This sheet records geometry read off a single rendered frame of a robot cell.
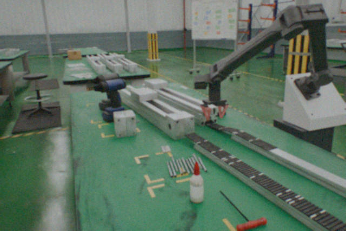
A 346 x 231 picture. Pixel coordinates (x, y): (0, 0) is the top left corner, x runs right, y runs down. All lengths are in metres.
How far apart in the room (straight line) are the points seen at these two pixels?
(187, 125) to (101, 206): 0.55
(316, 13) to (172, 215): 0.80
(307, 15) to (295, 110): 0.54
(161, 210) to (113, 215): 0.13
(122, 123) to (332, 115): 0.97
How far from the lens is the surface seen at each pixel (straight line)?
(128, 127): 1.28
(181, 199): 0.83
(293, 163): 1.02
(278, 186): 0.87
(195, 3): 7.71
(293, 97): 1.46
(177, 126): 1.20
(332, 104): 1.54
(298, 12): 1.09
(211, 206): 0.81
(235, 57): 1.16
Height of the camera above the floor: 1.25
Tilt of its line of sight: 15 degrees down
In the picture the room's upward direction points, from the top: 2 degrees counter-clockwise
